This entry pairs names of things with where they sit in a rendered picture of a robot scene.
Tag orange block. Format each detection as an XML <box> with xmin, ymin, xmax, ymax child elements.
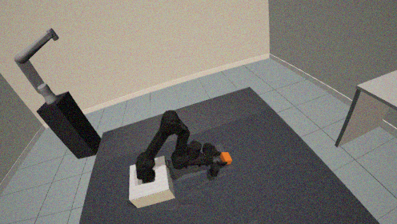
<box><xmin>219</xmin><ymin>152</ymin><xmax>232</xmax><ymax>164</ymax></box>

